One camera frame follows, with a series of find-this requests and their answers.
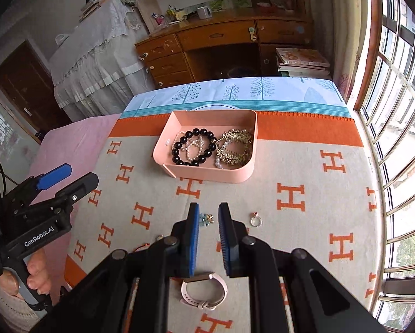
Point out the pale blue flower brooch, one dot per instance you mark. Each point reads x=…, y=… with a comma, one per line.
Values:
x=206, y=218

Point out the white lace cover cloth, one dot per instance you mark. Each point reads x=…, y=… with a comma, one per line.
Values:
x=89, y=69

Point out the white pearl strand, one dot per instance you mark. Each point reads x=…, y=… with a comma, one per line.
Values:
x=193, y=145

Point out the brown wooden door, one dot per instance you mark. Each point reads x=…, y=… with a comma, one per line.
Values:
x=23, y=86

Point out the beige leaf print curtain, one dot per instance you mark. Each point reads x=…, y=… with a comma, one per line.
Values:
x=346, y=41

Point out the stack of books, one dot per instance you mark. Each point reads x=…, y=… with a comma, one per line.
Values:
x=301, y=60

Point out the wooden desk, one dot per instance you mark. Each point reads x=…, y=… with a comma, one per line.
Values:
x=207, y=36

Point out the blue tree print sheet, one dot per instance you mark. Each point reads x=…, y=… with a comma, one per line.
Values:
x=280, y=93

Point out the metal window grille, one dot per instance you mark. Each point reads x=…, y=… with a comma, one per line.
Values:
x=395, y=111

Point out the pink plastic box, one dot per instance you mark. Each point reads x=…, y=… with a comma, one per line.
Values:
x=207, y=175

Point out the white drawer child lock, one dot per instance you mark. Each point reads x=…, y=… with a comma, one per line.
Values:
x=252, y=34

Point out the white mug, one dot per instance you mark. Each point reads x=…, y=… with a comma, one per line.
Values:
x=203, y=13

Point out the gold hair comb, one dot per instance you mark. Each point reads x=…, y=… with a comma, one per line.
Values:
x=233, y=149

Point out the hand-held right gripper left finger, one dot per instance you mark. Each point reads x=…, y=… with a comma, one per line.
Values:
x=193, y=246

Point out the white bangle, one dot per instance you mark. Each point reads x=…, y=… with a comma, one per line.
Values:
x=221, y=291

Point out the person's left forearm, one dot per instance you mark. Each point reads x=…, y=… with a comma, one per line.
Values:
x=6, y=312

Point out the orange patterned blanket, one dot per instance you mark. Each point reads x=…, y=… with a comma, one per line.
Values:
x=297, y=166

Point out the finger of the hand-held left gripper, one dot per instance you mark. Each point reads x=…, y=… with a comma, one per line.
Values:
x=54, y=176
x=77, y=190

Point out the pile of books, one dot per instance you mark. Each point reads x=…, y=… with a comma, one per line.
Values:
x=96, y=3

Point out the person's left hand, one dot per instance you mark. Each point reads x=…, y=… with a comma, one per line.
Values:
x=37, y=274

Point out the pink bed sheet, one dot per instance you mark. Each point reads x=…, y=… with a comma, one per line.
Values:
x=72, y=138

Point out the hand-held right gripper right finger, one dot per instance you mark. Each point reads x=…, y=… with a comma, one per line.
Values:
x=228, y=246

